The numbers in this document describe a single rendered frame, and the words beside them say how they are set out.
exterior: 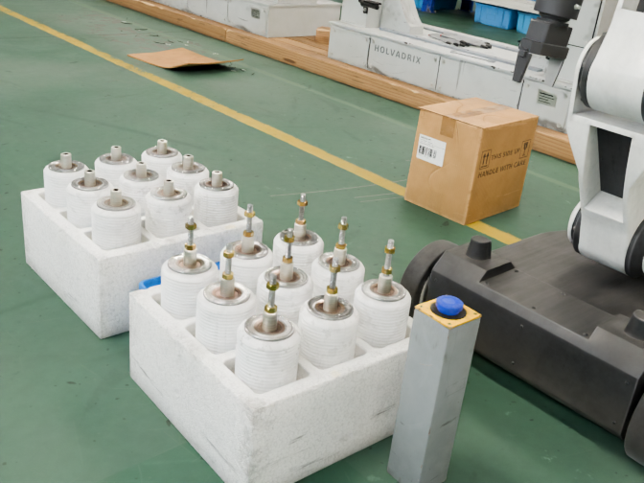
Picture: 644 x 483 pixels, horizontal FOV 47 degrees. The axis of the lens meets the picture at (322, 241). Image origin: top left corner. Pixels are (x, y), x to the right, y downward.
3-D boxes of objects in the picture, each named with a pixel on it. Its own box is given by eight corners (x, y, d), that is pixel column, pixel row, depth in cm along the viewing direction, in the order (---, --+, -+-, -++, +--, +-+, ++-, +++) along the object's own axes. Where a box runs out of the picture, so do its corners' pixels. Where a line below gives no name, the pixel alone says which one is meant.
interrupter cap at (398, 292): (412, 290, 128) (412, 287, 127) (396, 308, 121) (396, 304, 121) (371, 277, 131) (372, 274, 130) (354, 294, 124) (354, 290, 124)
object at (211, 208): (219, 246, 176) (222, 174, 169) (242, 263, 170) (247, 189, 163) (184, 255, 171) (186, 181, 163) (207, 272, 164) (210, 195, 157)
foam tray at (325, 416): (296, 322, 162) (303, 247, 155) (425, 420, 136) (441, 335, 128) (129, 376, 139) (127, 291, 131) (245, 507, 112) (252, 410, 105)
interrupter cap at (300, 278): (254, 278, 126) (254, 274, 126) (283, 264, 132) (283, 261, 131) (288, 294, 122) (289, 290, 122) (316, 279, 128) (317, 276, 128)
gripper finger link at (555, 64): (553, 87, 157) (563, 57, 154) (540, 83, 159) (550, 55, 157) (558, 88, 158) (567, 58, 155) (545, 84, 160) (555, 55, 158)
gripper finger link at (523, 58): (512, 80, 153) (520, 49, 150) (523, 83, 150) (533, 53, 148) (506, 79, 152) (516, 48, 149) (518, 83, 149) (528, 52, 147)
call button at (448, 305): (447, 303, 112) (448, 291, 111) (467, 315, 109) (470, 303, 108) (428, 310, 109) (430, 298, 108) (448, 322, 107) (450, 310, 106)
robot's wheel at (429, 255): (448, 308, 175) (463, 230, 167) (465, 317, 172) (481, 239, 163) (389, 332, 163) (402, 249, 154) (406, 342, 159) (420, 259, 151)
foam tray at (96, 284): (172, 230, 199) (173, 166, 191) (259, 291, 173) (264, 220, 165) (25, 263, 175) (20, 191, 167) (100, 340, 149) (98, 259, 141)
